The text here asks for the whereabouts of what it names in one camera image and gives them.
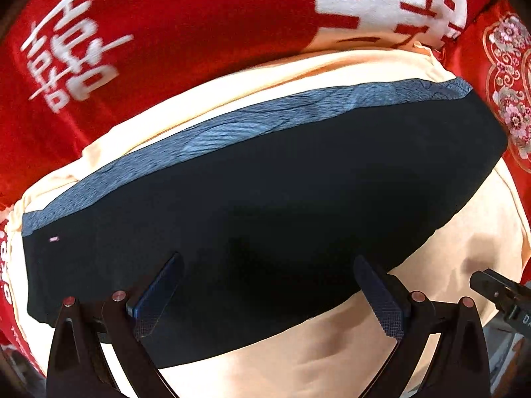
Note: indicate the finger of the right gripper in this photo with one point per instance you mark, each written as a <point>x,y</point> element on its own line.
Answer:
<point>494,287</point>

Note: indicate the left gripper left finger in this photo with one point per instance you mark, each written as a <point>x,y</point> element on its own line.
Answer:
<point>77,366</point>

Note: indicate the black pants blue patterned trim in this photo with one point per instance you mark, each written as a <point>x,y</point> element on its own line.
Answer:
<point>268,205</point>

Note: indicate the red sofa cover white characters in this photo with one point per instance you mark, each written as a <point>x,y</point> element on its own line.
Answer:
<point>84,81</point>

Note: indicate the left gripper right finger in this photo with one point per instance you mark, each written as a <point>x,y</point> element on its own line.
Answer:
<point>460,364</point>

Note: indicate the peach cushion cover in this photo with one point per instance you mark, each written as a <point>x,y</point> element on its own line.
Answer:
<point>336,353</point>

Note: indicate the red embroidered pillow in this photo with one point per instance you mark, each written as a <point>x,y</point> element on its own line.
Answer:
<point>493,56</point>

